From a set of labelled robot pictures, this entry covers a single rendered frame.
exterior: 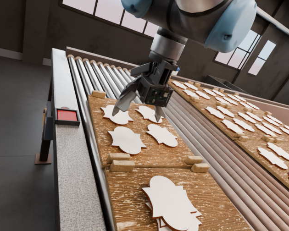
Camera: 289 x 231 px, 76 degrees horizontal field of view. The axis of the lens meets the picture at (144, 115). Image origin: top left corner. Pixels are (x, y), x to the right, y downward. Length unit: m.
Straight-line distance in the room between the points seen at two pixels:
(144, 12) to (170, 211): 0.39
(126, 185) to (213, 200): 0.25
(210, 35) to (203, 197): 0.42
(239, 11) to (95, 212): 0.43
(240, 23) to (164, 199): 0.37
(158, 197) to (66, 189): 0.20
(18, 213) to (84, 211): 1.11
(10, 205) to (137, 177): 1.17
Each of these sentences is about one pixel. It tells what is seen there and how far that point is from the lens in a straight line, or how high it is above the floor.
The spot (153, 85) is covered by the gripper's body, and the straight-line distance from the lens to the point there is 0.45.
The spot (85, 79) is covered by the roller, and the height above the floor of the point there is 0.92.
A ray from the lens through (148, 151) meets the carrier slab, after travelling 0.61.
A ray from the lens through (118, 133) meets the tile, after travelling 0.62.
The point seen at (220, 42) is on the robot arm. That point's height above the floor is 1.29.
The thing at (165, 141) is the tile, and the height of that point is 0.94.
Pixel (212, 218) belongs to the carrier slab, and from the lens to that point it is 0.55.
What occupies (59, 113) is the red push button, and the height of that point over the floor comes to 0.93.
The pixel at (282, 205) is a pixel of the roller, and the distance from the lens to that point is 0.86.
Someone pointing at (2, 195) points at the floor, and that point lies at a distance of 1.62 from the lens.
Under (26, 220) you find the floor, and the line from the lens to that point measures 1.51.
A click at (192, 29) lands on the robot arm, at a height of 1.30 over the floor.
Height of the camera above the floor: 1.28
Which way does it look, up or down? 25 degrees down
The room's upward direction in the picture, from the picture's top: 23 degrees clockwise
